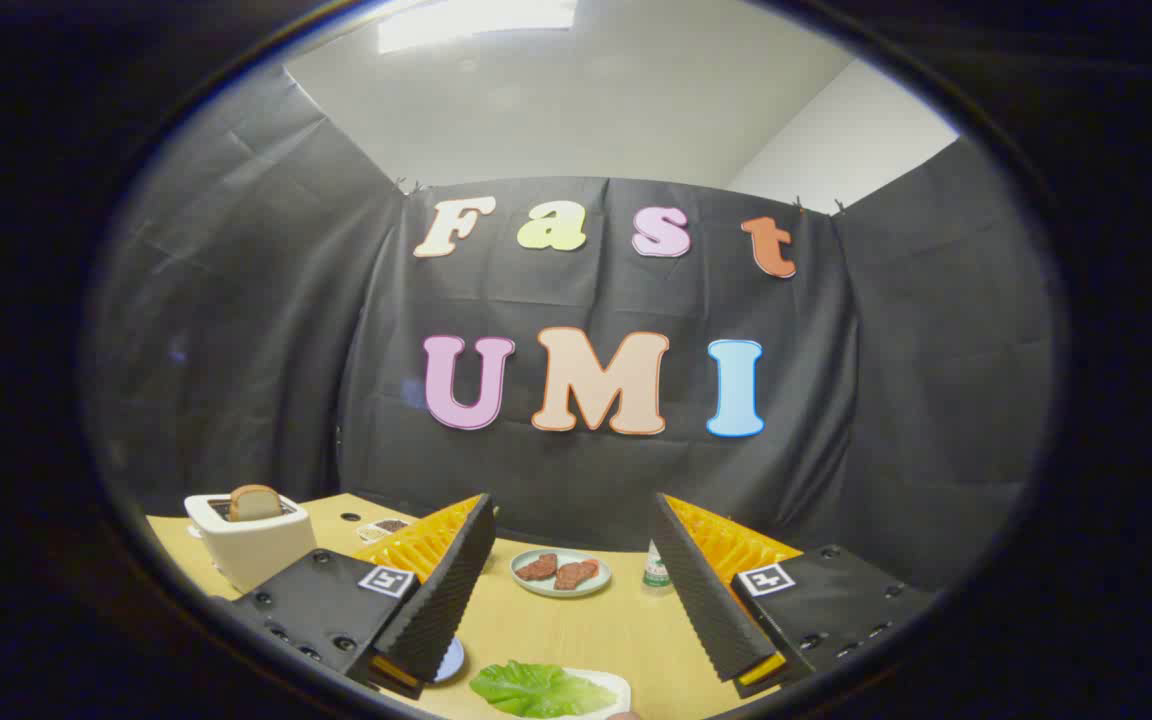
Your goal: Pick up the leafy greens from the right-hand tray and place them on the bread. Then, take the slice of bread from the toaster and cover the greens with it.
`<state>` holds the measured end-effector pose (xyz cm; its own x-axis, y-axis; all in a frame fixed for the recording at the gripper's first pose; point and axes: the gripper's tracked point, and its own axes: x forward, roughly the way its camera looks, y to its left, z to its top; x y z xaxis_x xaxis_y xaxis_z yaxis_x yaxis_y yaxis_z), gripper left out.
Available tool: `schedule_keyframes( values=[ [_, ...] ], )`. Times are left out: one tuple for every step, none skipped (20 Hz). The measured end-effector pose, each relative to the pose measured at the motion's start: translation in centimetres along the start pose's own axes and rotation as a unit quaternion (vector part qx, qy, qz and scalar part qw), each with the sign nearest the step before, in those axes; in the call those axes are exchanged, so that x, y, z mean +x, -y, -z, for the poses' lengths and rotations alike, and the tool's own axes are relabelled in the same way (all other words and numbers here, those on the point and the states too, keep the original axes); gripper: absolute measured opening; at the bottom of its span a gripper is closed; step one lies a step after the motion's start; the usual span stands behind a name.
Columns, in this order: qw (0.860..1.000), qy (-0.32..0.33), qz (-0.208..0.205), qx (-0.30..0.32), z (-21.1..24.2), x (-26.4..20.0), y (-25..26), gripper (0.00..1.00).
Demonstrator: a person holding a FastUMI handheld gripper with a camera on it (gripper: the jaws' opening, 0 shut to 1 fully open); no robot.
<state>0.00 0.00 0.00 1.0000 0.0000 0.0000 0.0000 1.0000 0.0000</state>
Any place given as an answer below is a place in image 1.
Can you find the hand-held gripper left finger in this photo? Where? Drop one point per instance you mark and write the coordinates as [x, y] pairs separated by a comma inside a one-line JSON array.
[[441, 600]]

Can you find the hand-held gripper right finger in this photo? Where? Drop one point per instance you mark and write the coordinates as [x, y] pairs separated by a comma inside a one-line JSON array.
[[701, 590]]

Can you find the green lettuce leaf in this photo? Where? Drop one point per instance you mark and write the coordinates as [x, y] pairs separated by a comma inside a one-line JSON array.
[[536, 690]]

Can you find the toasted bread slice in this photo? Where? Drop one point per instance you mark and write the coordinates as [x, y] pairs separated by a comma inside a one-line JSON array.
[[256, 503]]

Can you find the clear bottle with green cap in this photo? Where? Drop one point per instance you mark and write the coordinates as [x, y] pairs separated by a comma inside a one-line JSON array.
[[655, 570]]

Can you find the blue plate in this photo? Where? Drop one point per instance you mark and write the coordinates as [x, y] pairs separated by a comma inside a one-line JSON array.
[[450, 662]]

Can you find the small divided condiment tray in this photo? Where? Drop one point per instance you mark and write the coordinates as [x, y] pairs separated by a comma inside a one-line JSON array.
[[386, 527]]

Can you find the brown meat slice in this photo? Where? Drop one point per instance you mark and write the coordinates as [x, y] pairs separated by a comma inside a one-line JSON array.
[[575, 574], [537, 567]]

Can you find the pale green plate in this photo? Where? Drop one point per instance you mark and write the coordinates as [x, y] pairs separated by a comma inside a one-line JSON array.
[[561, 592]]

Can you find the white square plate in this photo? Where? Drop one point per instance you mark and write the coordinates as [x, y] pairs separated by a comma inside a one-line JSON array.
[[614, 684]]

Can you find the white toaster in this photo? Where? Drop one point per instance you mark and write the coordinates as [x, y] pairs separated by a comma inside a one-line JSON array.
[[256, 555]]

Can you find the black backdrop cloth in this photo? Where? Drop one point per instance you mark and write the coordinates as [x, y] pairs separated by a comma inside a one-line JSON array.
[[266, 350]]

